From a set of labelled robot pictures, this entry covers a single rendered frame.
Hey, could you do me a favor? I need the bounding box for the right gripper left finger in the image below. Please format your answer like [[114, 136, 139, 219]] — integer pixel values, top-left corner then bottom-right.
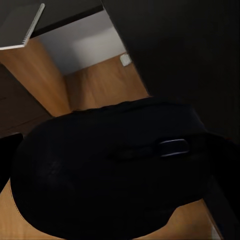
[[0, 133, 24, 194]]

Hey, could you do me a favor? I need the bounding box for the notebook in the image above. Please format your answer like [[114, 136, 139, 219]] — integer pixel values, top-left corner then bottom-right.
[[0, 3, 45, 50]]

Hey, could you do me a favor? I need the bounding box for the mouse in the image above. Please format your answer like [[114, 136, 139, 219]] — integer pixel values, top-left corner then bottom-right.
[[10, 96, 213, 240]]

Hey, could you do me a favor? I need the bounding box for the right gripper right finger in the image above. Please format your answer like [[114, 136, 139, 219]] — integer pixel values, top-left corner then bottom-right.
[[204, 133, 240, 223]]

